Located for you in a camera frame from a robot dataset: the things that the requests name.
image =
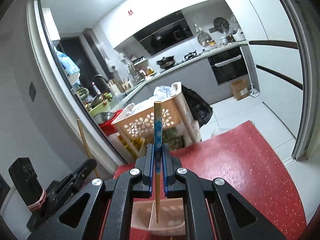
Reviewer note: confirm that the steel bowl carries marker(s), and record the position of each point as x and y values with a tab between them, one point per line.
103	117

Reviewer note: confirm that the red plastic basket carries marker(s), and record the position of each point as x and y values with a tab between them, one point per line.
107	126

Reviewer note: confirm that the beige flower-pattern storage cart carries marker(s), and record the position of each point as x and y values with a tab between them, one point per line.
137	121

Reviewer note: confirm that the pink plastic utensil holder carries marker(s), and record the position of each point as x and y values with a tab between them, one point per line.
169	223

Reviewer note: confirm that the blue patterned wooden chopstick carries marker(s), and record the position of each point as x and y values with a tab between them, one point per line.
158	152

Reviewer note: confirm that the kitchen faucet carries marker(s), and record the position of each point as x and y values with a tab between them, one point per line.
101	83

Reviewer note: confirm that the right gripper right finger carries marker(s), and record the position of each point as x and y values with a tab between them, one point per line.
213	209

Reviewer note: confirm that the black built-in oven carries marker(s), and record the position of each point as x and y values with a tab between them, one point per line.
228	65

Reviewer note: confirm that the cardboard box on floor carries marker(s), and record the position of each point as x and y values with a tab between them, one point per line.
240	89

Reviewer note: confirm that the black garbage bag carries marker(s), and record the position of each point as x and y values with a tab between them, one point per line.
200	109

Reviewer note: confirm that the green vegetables bag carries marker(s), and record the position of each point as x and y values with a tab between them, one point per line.
173	139

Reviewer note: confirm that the black range hood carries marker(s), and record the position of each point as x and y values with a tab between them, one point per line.
164	33

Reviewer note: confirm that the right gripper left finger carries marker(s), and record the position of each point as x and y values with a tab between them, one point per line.
103	208

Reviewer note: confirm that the black wok on stove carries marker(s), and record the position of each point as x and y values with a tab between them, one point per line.
166	62

